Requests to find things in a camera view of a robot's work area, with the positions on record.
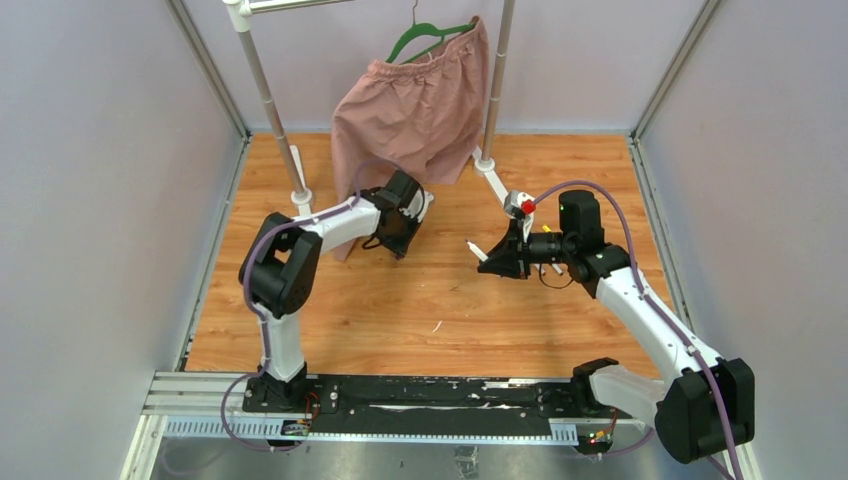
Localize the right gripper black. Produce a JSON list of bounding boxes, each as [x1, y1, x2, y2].
[[479, 219, 576, 280]]

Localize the white marker blue tip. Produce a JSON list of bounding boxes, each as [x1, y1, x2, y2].
[[465, 239, 488, 262]]

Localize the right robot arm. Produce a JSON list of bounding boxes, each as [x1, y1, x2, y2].
[[477, 190, 755, 464]]

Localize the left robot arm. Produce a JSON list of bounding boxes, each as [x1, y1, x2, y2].
[[239, 171, 434, 413]]

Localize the clothes rack metal white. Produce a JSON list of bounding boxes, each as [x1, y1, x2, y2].
[[222, 0, 523, 258]]

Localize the pink shorts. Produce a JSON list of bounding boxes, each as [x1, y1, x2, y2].
[[329, 15, 490, 262]]

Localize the green clothes hanger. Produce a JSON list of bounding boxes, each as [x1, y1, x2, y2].
[[386, 0, 476, 65]]

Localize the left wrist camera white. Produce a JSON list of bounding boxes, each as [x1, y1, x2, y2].
[[418, 191, 435, 222]]

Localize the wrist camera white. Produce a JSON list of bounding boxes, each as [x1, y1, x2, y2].
[[503, 190, 536, 241], [418, 191, 435, 222]]

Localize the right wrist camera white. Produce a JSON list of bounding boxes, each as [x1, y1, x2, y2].
[[503, 190, 536, 241]]

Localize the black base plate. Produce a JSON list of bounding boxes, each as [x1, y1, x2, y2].
[[242, 375, 625, 442]]

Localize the aluminium frame rail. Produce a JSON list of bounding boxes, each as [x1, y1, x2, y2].
[[124, 372, 731, 479]]

